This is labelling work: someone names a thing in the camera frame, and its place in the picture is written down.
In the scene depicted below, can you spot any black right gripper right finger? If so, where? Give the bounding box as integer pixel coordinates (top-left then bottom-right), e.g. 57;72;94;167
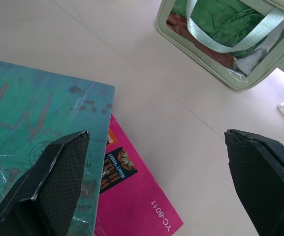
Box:
224;128;284;236

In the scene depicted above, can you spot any magenta book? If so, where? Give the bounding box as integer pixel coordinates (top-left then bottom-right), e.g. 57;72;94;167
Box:
93;114;185;236

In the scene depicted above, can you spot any reddish-brown cloth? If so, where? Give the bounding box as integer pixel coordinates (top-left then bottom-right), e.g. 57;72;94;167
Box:
166;11;235;68

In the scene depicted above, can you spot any green cloth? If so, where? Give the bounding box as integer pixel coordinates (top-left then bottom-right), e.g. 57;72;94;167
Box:
190;0;284;59

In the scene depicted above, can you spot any teal hardcover book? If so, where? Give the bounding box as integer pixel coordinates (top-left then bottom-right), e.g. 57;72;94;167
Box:
0;58;116;236

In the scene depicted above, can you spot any grey felt piece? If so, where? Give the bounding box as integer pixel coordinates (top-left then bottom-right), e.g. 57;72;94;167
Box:
232;48;268;76

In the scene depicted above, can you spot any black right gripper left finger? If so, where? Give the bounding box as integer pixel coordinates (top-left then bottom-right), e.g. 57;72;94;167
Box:
0;130;91;236

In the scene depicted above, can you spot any clear bag with pale-green trim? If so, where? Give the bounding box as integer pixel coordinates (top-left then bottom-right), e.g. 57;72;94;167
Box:
156;0;284;92

